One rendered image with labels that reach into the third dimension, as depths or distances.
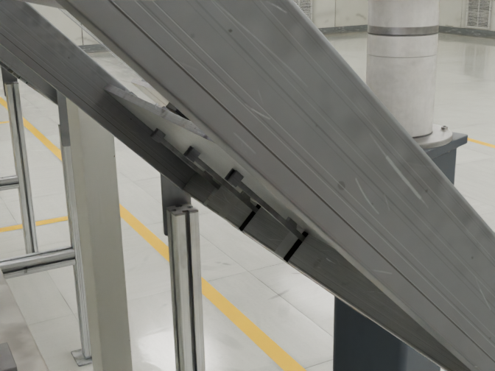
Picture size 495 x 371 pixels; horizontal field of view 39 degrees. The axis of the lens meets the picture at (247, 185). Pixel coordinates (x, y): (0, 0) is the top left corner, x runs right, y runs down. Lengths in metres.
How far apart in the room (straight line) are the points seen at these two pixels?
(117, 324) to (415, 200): 1.04
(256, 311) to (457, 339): 1.76
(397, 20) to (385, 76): 0.09
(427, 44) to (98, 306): 0.74
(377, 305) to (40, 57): 0.53
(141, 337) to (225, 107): 1.79
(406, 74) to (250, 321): 1.09
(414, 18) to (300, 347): 1.06
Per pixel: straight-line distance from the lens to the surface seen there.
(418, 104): 1.24
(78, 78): 0.97
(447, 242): 0.37
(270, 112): 0.29
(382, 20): 1.22
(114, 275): 1.30
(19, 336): 0.83
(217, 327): 2.07
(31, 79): 1.75
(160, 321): 2.12
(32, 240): 2.61
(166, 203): 1.11
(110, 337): 1.35
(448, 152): 1.30
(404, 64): 1.22
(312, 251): 0.78
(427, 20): 1.22
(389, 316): 0.67
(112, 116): 0.99
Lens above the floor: 1.01
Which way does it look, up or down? 18 degrees down
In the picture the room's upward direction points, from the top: 1 degrees counter-clockwise
